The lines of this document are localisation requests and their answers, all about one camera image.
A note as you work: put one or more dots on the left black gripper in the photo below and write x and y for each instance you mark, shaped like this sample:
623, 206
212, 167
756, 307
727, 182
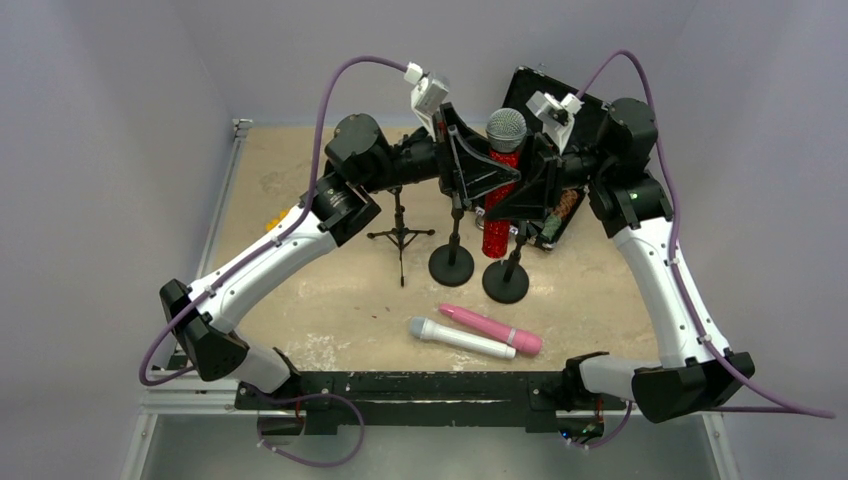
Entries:
448, 158

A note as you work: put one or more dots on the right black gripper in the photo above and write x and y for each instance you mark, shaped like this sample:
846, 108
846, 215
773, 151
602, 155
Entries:
547, 171

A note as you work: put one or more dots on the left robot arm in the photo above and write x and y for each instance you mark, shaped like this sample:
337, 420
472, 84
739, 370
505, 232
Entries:
337, 206

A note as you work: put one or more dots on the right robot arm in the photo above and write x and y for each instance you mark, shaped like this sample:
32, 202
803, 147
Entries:
697, 370

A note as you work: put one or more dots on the right black round-base stand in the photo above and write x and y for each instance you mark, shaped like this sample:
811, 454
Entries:
506, 281

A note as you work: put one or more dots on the black round-base stand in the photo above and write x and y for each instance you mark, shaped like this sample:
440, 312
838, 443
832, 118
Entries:
506, 281
452, 265

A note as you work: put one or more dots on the left black round-base stand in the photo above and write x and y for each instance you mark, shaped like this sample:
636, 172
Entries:
452, 265

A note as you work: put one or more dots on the pink microphone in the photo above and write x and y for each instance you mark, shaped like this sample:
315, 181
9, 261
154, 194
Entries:
522, 340

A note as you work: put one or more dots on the white microphone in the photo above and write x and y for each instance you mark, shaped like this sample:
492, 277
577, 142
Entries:
428, 330

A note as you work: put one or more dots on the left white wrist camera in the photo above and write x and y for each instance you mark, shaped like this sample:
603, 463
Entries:
429, 92

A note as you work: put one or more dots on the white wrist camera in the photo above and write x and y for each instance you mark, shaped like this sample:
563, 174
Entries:
429, 92
558, 117

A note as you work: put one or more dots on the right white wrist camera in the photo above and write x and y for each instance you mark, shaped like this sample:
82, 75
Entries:
558, 117

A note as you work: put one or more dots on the black tripod shock mount stand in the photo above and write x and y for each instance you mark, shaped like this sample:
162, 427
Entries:
400, 235

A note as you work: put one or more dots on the yellow plastic bracket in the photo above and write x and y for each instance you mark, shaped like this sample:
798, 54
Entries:
274, 222

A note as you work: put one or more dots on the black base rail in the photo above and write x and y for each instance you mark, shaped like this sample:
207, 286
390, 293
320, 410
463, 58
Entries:
536, 401

